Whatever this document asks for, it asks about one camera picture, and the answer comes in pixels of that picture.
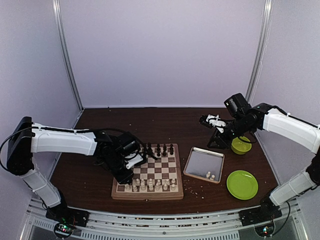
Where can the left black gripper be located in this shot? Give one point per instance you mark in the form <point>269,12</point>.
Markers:
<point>121,179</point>

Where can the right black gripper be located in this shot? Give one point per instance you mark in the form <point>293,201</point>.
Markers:
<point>224,143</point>

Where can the white chess piece two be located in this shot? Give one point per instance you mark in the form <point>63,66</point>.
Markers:
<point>127,188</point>

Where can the white chess piece six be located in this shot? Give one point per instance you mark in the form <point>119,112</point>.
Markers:
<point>134,188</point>

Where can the white chess piece one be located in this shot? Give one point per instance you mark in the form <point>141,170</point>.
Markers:
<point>142,185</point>

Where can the metal tray with wood rim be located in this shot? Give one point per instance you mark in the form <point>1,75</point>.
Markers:
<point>200,161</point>

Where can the white chess piece five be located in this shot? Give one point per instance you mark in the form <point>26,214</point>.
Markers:
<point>150,185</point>

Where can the white chess piece three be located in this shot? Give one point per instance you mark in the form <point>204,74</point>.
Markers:
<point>157,185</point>

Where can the white chess piece seven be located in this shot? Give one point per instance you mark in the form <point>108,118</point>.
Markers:
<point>165,185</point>

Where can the white chess piece four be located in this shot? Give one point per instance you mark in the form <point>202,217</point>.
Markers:
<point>173,184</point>

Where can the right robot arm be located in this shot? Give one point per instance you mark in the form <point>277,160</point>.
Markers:
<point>271,119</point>

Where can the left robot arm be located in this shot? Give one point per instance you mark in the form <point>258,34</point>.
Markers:
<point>118,153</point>

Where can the white pieces pile in tray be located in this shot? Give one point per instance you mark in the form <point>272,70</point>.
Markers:
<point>210,176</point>

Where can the wooden chess board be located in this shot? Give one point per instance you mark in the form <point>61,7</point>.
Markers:
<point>166,166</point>

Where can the black chess piece far right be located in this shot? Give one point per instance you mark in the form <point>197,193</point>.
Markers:
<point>171,149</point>

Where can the small green bowl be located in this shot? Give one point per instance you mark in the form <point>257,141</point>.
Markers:
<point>241,145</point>

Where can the green plate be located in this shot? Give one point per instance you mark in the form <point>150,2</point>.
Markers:
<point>242,185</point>

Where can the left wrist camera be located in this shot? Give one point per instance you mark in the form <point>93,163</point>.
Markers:
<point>133,159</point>

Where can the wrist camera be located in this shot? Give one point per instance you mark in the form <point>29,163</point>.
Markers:
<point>211,121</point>
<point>133,159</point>

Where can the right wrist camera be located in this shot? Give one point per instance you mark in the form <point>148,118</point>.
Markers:
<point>211,121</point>

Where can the aluminium front rail frame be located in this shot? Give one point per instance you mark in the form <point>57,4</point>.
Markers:
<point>220,225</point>

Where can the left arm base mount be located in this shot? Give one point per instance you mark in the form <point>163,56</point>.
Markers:
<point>69,216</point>

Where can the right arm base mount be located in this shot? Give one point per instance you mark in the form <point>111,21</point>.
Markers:
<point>265,212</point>

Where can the right aluminium corner post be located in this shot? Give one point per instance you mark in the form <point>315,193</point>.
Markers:
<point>261,47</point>

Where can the aluminium corner post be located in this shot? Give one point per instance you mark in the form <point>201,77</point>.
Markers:
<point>261,47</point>
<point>65,53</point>

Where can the left aluminium corner post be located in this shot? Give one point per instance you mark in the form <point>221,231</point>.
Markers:
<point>65,53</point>

